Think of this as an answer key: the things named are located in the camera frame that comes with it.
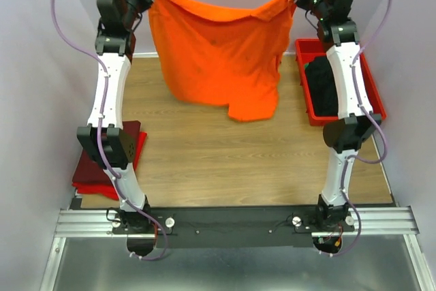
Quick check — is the orange t shirt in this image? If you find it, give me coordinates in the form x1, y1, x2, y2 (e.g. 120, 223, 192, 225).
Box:
149, 0, 296, 122

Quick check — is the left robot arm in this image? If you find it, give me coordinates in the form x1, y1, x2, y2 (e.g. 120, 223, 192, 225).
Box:
77, 0, 153, 231

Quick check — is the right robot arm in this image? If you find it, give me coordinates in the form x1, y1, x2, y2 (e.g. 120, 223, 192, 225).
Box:
294, 0, 382, 229

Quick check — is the red plastic bin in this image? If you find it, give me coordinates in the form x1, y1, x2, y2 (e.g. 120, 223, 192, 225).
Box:
295, 38, 387, 126

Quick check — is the black t shirt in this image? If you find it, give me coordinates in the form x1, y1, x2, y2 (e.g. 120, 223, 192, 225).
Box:
305, 56, 338, 117

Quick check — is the dark red folded shirt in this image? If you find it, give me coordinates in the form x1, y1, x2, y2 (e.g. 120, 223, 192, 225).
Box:
72, 121, 146, 185

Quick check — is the bright red folded shirt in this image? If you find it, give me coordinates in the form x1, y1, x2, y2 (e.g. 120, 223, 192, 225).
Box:
71, 131, 148, 200

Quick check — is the aluminium extrusion rail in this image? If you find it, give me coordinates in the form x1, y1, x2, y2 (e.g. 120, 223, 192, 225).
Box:
41, 206, 435, 290

